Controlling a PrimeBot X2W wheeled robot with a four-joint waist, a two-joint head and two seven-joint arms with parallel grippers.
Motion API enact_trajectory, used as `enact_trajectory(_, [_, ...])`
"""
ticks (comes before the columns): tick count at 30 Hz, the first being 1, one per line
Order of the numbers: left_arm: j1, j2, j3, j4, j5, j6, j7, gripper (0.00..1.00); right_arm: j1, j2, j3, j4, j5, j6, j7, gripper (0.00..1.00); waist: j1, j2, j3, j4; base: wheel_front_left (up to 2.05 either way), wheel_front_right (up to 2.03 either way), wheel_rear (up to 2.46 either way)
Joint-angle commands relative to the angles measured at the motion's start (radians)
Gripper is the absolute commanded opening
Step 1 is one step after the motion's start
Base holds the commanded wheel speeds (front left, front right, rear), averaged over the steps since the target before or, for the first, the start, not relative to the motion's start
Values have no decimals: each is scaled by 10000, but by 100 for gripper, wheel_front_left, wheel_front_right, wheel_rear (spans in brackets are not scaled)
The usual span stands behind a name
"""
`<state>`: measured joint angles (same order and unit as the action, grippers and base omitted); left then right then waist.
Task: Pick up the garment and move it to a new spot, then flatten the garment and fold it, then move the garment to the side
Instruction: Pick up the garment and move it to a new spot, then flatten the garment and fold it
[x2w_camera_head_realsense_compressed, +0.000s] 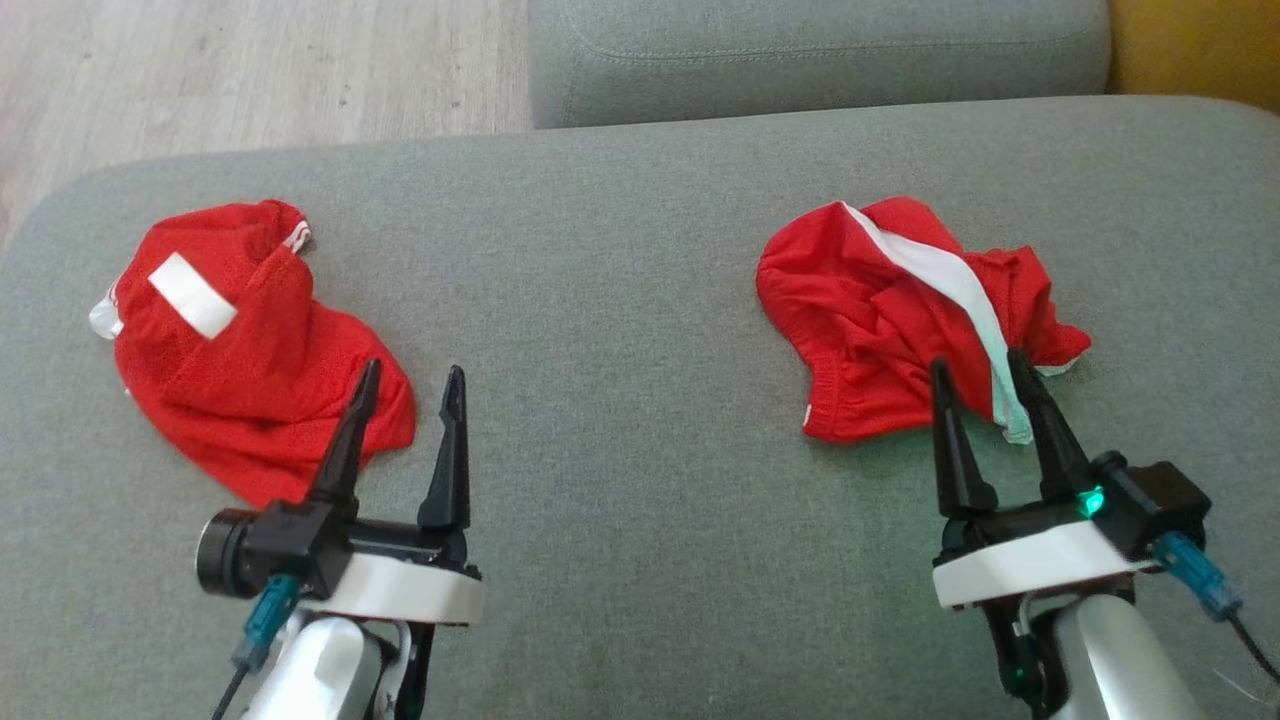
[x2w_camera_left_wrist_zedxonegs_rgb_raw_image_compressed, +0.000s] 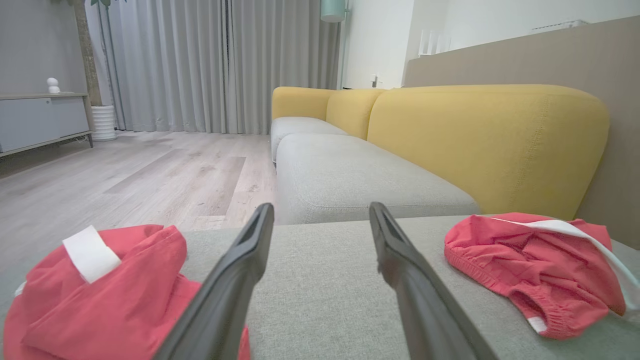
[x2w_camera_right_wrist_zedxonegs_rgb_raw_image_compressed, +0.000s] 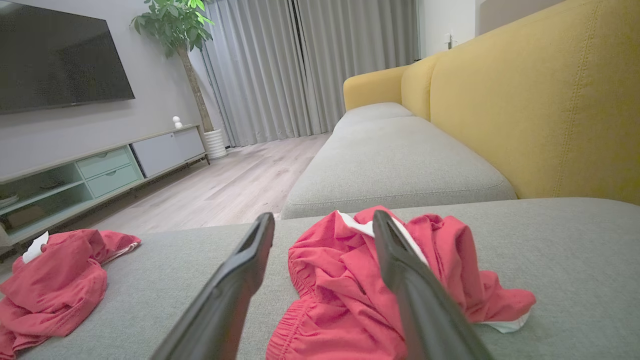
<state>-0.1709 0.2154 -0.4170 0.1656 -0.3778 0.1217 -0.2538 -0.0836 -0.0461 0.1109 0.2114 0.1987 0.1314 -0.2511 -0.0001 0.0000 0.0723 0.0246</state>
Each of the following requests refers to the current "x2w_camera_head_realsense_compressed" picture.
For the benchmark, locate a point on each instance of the red mesh jersey white trim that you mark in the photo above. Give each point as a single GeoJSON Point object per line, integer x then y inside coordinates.
{"type": "Point", "coordinates": [250, 380]}

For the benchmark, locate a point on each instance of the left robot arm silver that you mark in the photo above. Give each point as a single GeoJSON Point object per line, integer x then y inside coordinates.
{"type": "Point", "coordinates": [320, 670]}

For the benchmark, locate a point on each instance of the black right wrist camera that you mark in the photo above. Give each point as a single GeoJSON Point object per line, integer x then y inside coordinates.
{"type": "Point", "coordinates": [1160, 500]}

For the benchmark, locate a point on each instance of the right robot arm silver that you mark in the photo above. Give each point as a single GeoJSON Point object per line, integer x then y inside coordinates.
{"type": "Point", "coordinates": [1110, 660]}

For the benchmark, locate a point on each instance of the large grey sofa seat cushion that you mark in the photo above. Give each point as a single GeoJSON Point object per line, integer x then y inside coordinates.
{"type": "Point", "coordinates": [620, 300]}

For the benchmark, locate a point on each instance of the wide yellow sofa backrest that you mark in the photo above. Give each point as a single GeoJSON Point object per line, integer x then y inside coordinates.
{"type": "Point", "coordinates": [1200, 45]}

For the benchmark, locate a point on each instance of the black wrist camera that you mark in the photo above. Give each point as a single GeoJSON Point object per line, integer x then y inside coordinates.
{"type": "Point", "coordinates": [1160, 500]}
{"type": "Point", "coordinates": [265, 550]}

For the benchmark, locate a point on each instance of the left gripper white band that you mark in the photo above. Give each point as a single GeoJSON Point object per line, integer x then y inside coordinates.
{"type": "Point", "coordinates": [400, 590]}

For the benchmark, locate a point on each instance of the red shorts white stripe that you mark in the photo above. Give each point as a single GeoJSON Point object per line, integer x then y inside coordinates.
{"type": "Point", "coordinates": [850, 300]}

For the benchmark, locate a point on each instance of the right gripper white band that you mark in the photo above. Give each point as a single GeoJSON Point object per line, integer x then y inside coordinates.
{"type": "Point", "coordinates": [1030, 570]}

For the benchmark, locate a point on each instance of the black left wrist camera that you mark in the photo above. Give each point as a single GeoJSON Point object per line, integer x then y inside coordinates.
{"type": "Point", "coordinates": [265, 550]}

